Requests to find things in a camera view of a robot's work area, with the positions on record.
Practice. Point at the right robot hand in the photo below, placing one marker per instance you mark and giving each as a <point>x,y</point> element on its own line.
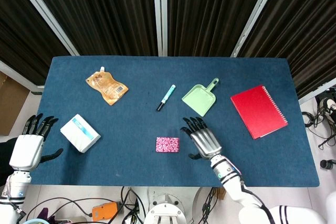
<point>207,144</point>

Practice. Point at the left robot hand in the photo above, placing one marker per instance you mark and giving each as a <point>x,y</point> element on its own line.
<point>27,148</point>

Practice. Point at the pink white patterned box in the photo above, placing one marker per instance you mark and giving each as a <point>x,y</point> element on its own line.
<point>167,144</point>

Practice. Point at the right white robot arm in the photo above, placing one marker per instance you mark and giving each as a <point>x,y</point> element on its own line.
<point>244,190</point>

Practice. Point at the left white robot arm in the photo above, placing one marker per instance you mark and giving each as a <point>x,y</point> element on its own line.
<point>11,190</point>

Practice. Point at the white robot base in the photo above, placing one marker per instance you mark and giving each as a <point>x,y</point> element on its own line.
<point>164,212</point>

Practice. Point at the light green dustpan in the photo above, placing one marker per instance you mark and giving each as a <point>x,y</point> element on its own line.
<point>200,97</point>

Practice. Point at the brown cardboard box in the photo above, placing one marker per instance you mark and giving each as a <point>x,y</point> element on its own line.
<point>10,103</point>

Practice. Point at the white blue box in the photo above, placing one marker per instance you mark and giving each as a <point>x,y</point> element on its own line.
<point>80,132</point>

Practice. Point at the red spiral notebook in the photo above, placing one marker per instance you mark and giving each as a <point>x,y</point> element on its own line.
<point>258,111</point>

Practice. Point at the teal white marker pen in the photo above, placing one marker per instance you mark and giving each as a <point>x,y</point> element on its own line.
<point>166,97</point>

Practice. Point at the blue table cloth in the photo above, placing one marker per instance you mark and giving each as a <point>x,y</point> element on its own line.
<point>131,129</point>

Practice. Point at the orange device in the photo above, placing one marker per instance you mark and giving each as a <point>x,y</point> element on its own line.
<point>104,211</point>

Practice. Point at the orange spout pouch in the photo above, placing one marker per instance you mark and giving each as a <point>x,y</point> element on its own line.
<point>107,87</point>

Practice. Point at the black cylindrical device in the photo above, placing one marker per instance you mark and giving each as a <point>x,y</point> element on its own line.
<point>327,164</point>

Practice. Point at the black curtain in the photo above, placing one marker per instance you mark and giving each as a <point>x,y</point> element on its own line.
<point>105,11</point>

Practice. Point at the white frame post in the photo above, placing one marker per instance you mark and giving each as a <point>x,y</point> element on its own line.
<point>43,11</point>
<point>160,11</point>
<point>258,11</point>

